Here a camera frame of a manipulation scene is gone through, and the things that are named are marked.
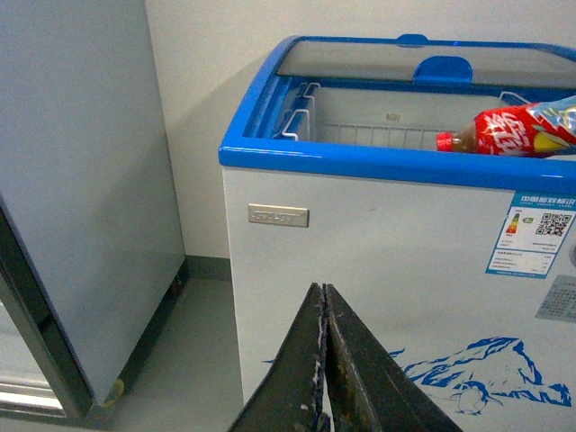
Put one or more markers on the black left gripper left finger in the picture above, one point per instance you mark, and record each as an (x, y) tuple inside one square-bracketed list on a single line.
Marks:
[(290, 397)]

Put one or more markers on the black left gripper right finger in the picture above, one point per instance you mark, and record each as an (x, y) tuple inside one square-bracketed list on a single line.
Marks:
[(367, 390)]

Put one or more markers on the red iced tea bottle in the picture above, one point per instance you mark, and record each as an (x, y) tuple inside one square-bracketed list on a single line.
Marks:
[(533, 130)]

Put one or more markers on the glass sliding freezer lid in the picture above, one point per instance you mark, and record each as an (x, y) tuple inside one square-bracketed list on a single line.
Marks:
[(451, 63)]

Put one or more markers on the white blue chest freezer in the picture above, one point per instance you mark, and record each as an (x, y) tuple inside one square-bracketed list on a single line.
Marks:
[(405, 235)]

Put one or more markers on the silver brand nameplate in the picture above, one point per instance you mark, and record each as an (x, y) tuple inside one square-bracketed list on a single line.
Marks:
[(286, 216)]

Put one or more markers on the grey instruction sticker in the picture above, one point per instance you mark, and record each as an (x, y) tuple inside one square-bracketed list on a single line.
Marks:
[(559, 302)]

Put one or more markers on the energy efficiency label sticker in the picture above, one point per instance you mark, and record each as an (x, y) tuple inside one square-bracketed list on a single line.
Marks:
[(532, 234)]

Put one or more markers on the oval temperature control panel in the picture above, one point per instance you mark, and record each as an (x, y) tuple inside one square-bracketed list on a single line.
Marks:
[(573, 255)]

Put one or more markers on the white upright cabinet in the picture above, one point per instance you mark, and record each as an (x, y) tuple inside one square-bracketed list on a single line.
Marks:
[(90, 233)]

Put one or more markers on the white wire freezer basket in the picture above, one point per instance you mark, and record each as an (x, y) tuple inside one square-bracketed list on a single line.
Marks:
[(380, 118)]

